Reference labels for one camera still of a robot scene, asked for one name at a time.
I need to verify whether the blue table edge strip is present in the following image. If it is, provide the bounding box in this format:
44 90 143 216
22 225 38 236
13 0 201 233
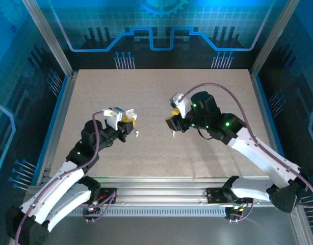
254 73 291 164
31 74 71 184

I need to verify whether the controller board with LED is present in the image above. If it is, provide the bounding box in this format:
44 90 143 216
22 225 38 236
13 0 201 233
82 204 101 223
225 205 246 223

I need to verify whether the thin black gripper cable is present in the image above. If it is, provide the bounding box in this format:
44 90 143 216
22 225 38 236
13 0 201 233
196 128 215 140

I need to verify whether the aluminium table side rail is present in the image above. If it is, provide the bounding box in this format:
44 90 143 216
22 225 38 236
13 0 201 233
36 71 80 184
249 70 287 164

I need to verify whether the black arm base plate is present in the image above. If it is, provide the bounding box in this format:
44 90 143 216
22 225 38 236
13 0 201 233
205 187 232 205
90 187 118 205

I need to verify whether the wide aluminium mounting rail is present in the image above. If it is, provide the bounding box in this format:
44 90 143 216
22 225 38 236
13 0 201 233
26 176 274 205

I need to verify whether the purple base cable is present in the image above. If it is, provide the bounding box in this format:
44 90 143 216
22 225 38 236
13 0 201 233
229 200 256 223
80 192 118 222

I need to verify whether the slotted grey cable duct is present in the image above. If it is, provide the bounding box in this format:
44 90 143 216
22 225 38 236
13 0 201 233
69 207 227 217

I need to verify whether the aluminium frame post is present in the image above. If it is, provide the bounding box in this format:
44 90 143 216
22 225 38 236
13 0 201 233
21 0 79 79
249 0 300 79

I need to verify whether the grey metal base plate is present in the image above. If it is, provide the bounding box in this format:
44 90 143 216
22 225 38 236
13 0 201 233
48 215 301 245

